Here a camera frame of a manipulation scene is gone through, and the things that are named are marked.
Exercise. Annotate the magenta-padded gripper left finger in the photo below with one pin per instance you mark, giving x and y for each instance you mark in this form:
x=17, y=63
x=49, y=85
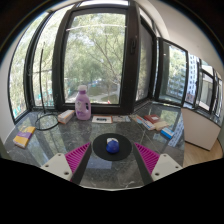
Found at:
x=78, y=158

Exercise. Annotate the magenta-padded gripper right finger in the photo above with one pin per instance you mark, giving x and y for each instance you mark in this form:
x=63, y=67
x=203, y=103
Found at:
x=150, y=159

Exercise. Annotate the blue and white computer mouse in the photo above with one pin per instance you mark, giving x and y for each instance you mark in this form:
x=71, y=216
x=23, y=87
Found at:
x=113, y=146

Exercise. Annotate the round black mouse pad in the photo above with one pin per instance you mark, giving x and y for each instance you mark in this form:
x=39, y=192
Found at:
x=100, y=148

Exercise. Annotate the blue and white small box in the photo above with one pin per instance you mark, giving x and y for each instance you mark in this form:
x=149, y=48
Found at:
x=167, y=133

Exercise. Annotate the white flat box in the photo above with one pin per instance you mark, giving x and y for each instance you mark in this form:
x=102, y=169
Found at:
x=156, y=126

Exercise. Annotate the red book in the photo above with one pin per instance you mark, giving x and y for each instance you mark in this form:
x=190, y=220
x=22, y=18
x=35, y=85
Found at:
x=152, y=118

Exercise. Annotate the colourful printed leaflet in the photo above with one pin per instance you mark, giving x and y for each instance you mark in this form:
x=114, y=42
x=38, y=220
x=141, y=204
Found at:
x=137, y=119

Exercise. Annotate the orange and white carton box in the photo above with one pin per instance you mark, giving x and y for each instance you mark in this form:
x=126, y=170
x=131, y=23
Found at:
x=66, y=116

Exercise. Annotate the white card with dark picture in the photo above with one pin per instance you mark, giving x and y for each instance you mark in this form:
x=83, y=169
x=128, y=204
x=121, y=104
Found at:
x=102, y=119

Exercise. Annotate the printed paper leaflet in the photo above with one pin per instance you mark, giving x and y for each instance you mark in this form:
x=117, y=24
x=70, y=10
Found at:
x=121, y=118

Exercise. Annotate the purple detergent bottle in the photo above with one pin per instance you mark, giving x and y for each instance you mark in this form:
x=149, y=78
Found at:
x=83, y=106

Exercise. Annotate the yellow and purple book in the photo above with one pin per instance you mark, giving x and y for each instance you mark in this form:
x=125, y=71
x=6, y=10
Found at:
x=24, y=136

